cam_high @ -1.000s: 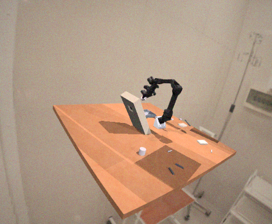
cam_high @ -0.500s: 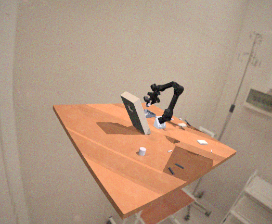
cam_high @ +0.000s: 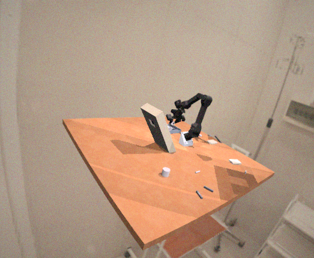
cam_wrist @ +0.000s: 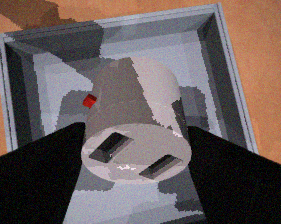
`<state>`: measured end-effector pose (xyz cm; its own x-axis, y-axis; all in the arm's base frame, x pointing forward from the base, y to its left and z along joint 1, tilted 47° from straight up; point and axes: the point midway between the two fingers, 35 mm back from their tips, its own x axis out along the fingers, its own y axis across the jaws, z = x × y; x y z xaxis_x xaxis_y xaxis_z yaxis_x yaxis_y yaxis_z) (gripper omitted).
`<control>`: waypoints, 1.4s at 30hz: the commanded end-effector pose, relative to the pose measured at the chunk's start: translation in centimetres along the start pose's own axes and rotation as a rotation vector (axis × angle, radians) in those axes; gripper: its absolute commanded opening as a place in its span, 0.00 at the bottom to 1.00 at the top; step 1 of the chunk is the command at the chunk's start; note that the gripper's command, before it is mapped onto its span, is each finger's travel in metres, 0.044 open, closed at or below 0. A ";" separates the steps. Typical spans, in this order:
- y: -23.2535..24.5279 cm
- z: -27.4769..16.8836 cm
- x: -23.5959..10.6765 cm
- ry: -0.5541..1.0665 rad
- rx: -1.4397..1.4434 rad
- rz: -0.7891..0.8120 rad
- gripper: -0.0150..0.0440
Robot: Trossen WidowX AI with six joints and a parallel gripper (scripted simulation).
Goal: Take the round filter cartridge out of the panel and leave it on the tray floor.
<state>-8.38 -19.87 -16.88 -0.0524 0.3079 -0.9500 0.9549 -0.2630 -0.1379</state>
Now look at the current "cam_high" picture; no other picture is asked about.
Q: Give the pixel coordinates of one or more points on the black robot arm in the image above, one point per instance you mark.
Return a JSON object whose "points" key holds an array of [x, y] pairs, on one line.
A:
{"points": [[206, 100]]}

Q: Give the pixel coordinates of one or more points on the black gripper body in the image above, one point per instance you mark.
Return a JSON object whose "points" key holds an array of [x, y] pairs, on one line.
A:
{"points": [[176, 116]]}

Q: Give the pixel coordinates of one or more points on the white cylinder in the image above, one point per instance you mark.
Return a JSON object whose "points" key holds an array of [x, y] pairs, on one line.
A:
{"points": [[166, 172]]}

